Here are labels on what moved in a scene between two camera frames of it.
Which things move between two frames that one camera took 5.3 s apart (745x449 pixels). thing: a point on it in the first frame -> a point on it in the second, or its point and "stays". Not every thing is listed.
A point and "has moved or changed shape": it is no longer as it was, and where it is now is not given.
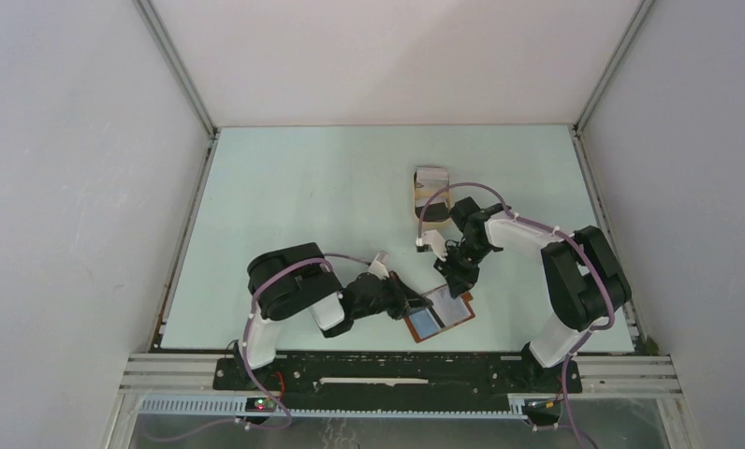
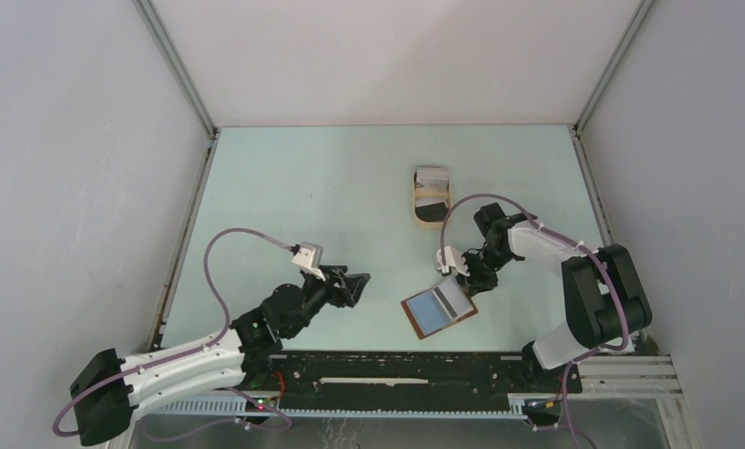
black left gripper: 404,297 -> 339,296
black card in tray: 433,212 stays
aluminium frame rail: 184,384 stays
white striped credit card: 449,310 has moved or changed shape
